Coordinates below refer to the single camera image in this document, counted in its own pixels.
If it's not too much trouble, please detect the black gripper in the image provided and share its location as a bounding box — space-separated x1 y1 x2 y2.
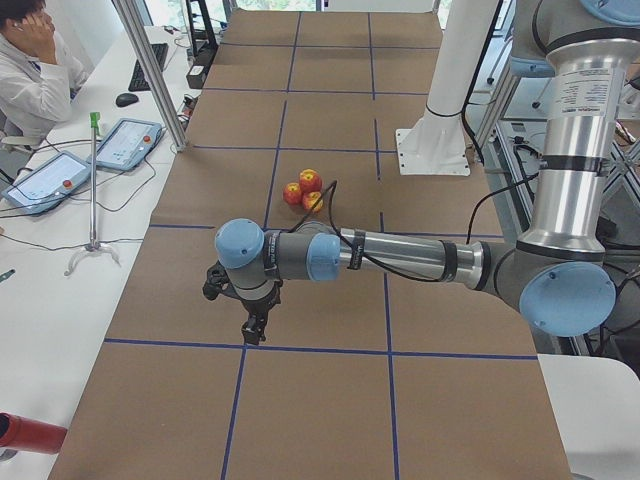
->
235 280 283 346

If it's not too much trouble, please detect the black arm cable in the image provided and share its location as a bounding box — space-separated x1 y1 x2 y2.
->
289 178 541 284

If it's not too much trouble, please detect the blue teach pendant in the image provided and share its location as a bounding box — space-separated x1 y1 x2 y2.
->
96 118 162 171
1 151 91 215

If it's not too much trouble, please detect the red yellow apple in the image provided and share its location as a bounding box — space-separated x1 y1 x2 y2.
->
298 169 323 194
282 182 304 205
302 191 323 213

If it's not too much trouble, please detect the aluminium frame post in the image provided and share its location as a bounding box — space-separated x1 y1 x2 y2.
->
113 0 187 152

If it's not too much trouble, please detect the white table corner panel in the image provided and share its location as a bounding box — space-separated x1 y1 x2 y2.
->
538 354 639 479

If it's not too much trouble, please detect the near blue teach pendant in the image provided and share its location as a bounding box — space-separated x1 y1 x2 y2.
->
1 151 91 215

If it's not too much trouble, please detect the black computer mouse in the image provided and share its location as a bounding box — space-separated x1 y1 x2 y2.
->
115 92 139 108

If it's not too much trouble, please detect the far blue teach pendant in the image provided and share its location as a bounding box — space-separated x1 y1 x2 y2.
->
96 118 162 171

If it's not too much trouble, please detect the green handled grabber tool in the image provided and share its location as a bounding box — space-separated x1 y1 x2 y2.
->
64 112 120 277

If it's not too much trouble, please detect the red bottle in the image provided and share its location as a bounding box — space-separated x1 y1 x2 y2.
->
1 412 68 454

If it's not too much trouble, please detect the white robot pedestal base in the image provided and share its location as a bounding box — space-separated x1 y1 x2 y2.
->
396 0 501 176

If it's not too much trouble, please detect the black keyboard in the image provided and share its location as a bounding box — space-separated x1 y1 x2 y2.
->
127 42 170 93

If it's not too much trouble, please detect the red yellow apple front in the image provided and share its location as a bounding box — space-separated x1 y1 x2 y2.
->
302 191 323 213

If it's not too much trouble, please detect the person in white coat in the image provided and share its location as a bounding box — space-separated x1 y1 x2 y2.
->
1 0 88 140

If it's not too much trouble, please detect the red yellow apple left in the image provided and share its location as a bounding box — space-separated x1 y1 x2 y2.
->
298 169 323 194

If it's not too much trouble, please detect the red yellow apple back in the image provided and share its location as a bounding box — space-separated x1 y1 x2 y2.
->
282 182 304 205

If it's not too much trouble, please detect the black computer box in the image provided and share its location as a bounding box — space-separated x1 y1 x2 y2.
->
185 0 221 90

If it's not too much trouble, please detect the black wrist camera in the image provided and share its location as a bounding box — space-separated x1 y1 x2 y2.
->
202 261 240 301

